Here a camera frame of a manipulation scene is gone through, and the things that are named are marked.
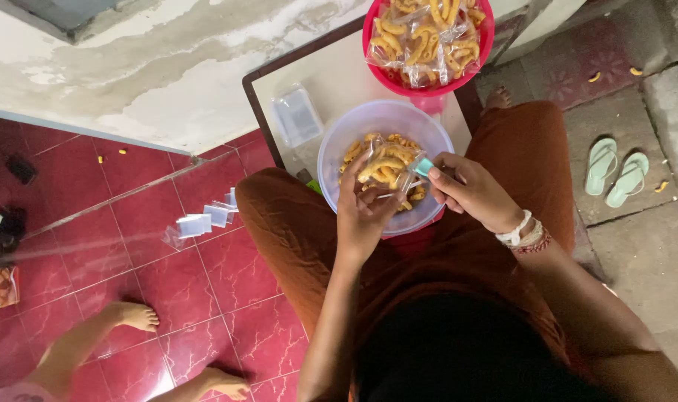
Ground person's right hand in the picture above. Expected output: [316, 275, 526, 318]
[428, 152, 525, 235]

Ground person's left hand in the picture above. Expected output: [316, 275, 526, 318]
[337, 152, 408, 264]

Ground clear snack packet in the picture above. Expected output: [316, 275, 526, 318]
[357, 140, 429, 193]

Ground red plastic container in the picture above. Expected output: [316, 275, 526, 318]
[385, 208, 447, 259]

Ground brown trousers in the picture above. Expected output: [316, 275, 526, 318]
[235, 100, 577, 380]

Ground heap of loose yellow snacks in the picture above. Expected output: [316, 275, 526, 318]
[339, 132, 428, 213]

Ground person's right foot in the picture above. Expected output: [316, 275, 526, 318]
[482, 85, 513, 115]

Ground clear plastic bowl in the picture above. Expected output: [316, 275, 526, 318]
[317, 100, 456, 237]

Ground mint green flip-flop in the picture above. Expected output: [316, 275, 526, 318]
[585, 137, 619, 197]
[605, 152, 650, 209]

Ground stack of empty clear bags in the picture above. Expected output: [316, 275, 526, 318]
[269, 84, 324, 149]

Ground red plastic basin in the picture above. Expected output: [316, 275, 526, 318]
[362, 0, 495, 99]

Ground small table with dark rim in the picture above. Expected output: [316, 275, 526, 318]
[242, 16, 485, 171]

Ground row of empty plastic bags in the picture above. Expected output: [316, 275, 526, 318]
[163, 187, 239, 250]

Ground pile of filled snack packets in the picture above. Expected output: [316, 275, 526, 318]
[366, 0, 487, 89]

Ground small black slipper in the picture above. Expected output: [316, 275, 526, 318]
[5, 155, 38, 185]

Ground black and white object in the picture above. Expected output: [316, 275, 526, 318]
[0, 207, 28, 263]

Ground white bead bracelet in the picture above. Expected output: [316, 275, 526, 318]
[495, 209, 533, 248]

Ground red bead bracelet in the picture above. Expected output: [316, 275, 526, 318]
[512, 228, 553, 255]

